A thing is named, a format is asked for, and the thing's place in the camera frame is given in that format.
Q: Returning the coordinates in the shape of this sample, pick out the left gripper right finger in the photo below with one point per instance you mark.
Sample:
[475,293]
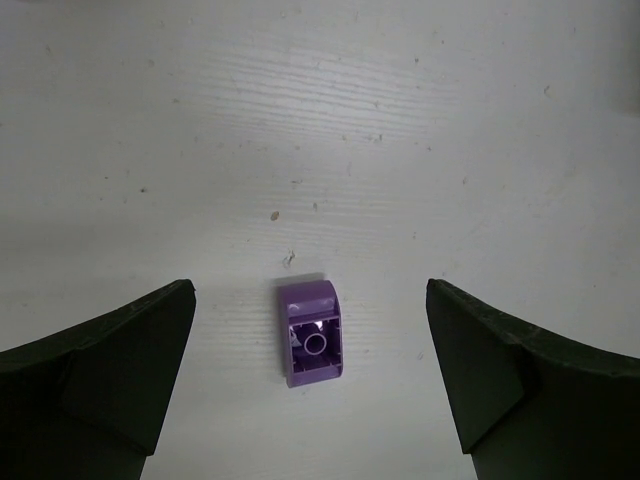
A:
[528,403]

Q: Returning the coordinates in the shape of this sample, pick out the purple sloped lego brick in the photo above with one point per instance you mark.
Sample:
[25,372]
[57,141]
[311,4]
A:
[311,323]

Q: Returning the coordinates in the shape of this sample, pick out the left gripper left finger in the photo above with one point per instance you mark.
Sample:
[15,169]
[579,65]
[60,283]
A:
[89,402]

